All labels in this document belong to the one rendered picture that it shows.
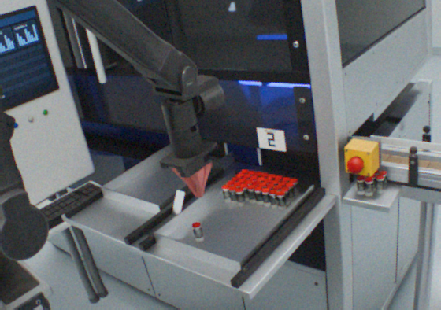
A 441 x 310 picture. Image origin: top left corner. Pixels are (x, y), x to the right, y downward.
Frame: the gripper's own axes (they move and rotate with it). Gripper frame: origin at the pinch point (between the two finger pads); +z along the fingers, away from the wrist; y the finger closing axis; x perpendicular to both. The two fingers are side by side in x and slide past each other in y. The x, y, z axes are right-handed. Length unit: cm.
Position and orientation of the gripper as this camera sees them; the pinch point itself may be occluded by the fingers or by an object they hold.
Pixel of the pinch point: (198, 193)
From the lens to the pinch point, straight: 90.3
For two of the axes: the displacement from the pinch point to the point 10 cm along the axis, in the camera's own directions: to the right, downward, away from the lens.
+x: -7.8, -1.2, 6.1
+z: 1.8, 8.9, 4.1
